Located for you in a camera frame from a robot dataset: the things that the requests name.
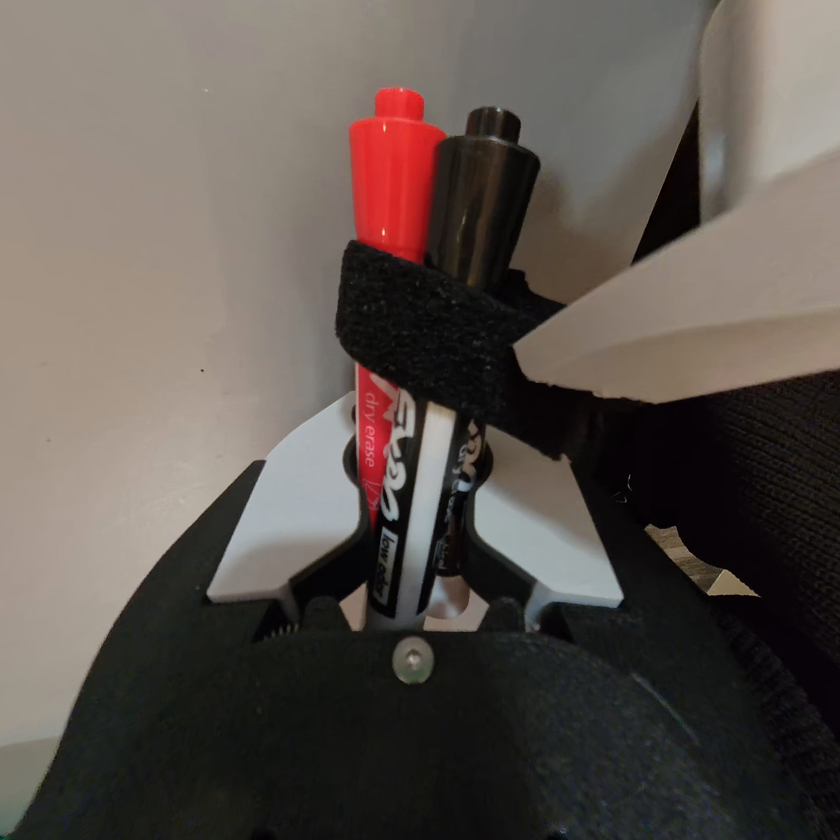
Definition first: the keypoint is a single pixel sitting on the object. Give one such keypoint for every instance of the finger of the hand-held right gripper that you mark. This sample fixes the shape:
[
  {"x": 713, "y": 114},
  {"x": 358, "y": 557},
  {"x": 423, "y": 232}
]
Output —
[{"x": 689, "y": 328}]

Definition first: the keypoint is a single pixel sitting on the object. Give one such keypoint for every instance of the red dry erase marker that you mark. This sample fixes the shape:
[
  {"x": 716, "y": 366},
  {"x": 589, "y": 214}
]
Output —
[{"x": 390, "y": 184}]

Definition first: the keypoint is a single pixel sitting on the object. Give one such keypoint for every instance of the black dry erase marker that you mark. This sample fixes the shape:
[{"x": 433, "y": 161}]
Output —
[
  {"x": 469, "y": 499},
  {"x": 485, "y": 197}
]

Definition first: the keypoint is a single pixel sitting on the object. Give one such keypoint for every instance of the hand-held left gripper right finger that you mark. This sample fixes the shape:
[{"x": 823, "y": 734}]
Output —
[{"x": 544, "y": 538}]

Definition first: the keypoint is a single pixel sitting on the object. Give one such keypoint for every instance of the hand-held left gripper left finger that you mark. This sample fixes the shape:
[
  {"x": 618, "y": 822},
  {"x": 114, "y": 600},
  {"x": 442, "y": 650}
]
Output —
[{"x": 289, "y": 525}]

